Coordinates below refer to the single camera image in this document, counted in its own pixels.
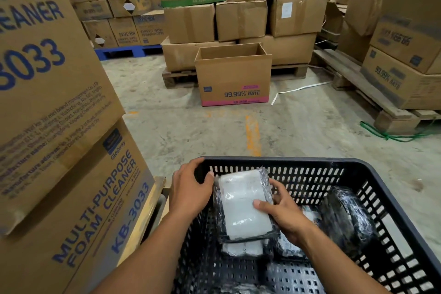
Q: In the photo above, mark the person's left thumb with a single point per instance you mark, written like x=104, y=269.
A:
x=208, y=180

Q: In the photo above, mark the person's left hand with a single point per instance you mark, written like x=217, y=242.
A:
x=187, y=194

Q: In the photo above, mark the plain wide cardboard box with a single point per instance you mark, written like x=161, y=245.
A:
x=289, y=49
x=177, y=56

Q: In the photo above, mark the large blue-print cardboard box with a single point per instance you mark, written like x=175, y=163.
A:
x=44, y=90
x=82, y=221

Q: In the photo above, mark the person's right thumb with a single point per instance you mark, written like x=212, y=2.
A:
x=263, y=205

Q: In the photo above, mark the black plastic crate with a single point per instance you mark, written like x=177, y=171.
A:
x=386, y=197

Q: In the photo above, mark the long wooden pallet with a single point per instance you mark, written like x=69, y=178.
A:
x=361, y=83

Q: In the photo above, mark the open pink-striped cardboard box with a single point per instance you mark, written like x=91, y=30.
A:
x=234, y=78

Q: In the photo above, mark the stack of small blue-print boxes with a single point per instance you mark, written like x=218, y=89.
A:
x=117, y=11

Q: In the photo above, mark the black plastic-wrapped bundle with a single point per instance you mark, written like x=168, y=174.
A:
x=346, y=218

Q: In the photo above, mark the blue plastic pallet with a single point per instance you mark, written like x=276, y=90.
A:
x=117, y=52

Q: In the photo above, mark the person's right forearm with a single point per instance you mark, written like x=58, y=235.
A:
x=339, y=266

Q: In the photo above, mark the white-label cardboard box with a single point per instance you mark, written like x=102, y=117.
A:
x=298, y=14

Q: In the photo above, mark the person's left forearm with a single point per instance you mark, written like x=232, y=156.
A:
x=151, y=256

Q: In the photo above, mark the person's right hand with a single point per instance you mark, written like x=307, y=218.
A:
x=287, y=216

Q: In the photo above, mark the grey-striped cardboard box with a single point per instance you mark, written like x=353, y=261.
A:
x=399, y=80
x=410, y=25

